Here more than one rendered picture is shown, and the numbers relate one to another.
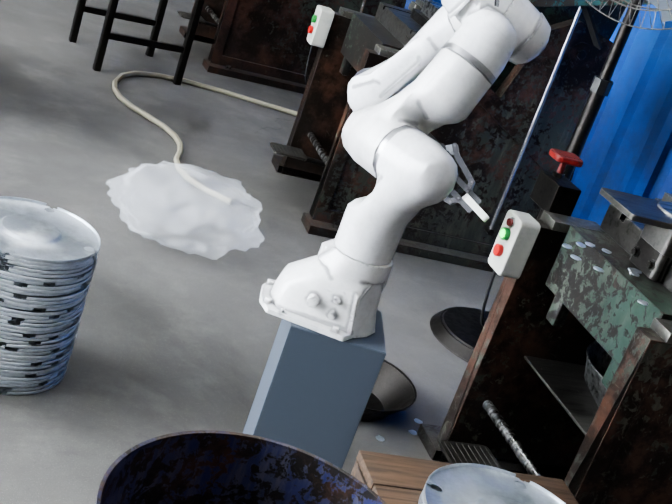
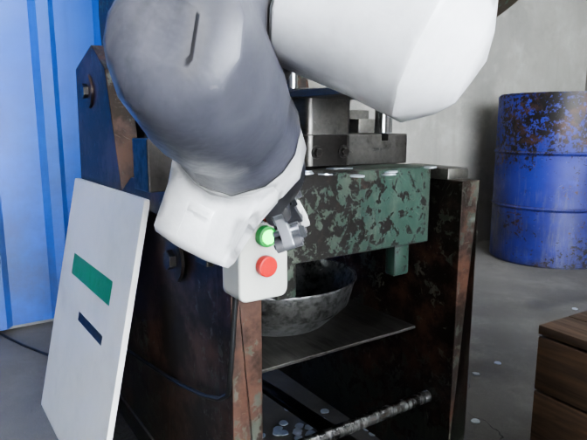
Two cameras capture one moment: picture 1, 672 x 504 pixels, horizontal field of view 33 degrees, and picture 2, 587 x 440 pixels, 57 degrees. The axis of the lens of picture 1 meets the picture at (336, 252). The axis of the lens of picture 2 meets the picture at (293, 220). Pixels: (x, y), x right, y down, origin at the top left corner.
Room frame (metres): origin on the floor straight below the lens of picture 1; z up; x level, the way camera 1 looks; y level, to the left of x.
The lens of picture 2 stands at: (2.45, 0.35, 0.72)
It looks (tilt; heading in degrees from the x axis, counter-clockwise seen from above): 10 degrees down; 260
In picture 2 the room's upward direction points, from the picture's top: straight up
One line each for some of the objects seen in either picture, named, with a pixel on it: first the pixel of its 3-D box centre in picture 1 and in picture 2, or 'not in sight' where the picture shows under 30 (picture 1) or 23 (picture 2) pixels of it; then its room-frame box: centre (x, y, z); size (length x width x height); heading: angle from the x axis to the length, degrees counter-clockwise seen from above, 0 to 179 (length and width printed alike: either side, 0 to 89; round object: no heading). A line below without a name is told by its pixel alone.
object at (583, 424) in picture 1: (645, 420); (274, 318); (2.29, -0.76, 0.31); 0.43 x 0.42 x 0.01; 24
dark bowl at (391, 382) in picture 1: (354, 388); not in sight; (2.50, -0.15, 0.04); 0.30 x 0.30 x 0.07
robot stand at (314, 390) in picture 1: (301, 418); not in sight; (1.93, -0.05, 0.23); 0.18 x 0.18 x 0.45; 8
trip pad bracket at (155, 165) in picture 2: (546, 215); (176, 200); (2.48, -0.42, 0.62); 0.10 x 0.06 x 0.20; 24
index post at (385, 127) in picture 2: not in sight; (383, 109); (2.07, -0.71, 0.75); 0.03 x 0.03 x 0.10; 24
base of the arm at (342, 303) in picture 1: (329, 278); not in sight; (1.93, 0.00, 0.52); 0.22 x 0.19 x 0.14; 98
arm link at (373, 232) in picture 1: (398, 198); not in sight; (1.91, -0.07, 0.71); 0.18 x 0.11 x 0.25; 44
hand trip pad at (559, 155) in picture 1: (560, 169); not in sight; (2.49, -0.41, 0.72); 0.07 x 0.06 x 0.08; 114
